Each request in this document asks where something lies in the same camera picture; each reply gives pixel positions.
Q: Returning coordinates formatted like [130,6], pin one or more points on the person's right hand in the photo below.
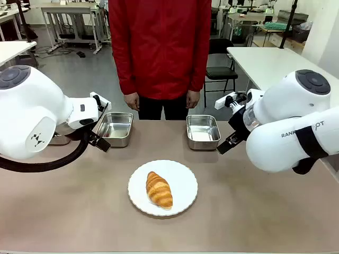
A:
[132,101]

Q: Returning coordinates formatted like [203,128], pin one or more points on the grey background workbench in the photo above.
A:
[71,16]

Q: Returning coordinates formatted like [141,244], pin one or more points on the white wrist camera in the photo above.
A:
[102,98]
[221,101]

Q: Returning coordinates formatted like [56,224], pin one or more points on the black storage bin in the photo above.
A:
[300,33]

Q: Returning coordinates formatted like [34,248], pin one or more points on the white power strip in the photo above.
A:
[53,48]

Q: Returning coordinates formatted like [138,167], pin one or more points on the person's left hand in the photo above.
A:
[192,100]

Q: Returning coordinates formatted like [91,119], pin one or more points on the golden croissant bread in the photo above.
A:
[159,190]

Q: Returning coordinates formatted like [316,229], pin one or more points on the black trousers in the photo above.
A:
[164,109]

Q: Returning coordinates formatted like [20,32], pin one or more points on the beige background desk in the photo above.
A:
[246,19]

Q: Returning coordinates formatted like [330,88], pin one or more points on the small white side table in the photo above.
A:
[13,50]

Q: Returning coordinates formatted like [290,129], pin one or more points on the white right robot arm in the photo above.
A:
[286,105]

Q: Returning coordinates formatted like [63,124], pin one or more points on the black folding chair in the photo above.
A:
[221,71]

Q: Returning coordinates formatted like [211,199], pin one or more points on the black stand pole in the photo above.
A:
[287,23]
[24,21]

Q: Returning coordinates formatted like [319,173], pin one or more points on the white scalloped plate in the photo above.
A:
[182,185]

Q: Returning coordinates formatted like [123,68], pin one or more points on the black floor object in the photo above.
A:
[80,54]

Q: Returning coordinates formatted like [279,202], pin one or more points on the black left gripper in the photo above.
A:
[102,113]

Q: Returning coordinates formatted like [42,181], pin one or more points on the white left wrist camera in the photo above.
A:
[102,98]

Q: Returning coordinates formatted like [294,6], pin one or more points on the stainless steel rectangular container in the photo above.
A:
[59,139]
[202,132]
[116,129]

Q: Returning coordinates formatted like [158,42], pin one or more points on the red jacket torso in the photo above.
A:
[159,47]

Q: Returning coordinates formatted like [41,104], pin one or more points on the green rack tray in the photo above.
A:
[275,26]

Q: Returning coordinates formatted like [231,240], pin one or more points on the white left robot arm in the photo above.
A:
[31,111]

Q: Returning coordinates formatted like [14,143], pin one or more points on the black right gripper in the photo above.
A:
[239,121]

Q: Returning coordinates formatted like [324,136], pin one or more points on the large white side table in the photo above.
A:
[265,63]

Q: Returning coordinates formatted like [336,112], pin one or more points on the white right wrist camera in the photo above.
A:
[221,101]

